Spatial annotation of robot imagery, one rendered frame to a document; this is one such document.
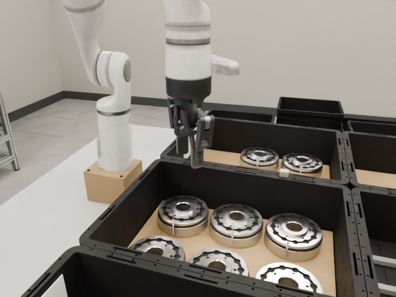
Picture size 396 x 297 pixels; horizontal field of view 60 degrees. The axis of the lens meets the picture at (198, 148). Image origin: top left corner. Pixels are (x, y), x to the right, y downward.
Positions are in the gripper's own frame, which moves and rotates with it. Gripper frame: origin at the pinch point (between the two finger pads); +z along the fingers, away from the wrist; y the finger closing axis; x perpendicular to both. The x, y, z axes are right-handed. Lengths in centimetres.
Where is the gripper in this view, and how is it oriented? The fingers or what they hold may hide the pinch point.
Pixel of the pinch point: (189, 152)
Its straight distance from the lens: 61.7
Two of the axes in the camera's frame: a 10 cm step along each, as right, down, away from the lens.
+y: 4.6, 3.7, -8.1
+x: 8.9, -1.9, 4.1
